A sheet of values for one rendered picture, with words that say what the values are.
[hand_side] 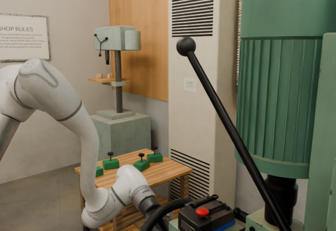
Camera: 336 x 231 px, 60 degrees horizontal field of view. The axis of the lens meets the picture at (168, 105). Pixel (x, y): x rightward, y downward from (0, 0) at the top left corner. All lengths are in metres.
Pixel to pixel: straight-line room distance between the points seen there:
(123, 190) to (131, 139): 1.69
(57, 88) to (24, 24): 2.50
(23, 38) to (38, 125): 0.93
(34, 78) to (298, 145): 0.67
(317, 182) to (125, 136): 2.45
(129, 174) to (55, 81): 0.54
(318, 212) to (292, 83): 0.19
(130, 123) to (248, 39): 2.39
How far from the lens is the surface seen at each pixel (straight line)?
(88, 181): 1.13
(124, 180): 1.23
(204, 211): 0.73
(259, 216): 0.65
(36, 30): 3.39
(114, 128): 2.73
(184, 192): 2.22
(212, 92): 0.47
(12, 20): 3.33
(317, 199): 0.49
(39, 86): 0.87
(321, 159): 0.47
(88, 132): 1.00
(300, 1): 0.47
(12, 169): 3.55
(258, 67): 0.48
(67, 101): 0.90
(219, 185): 2.33
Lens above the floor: 1.40
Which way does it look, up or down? 11 degrees down
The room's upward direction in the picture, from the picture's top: straight up
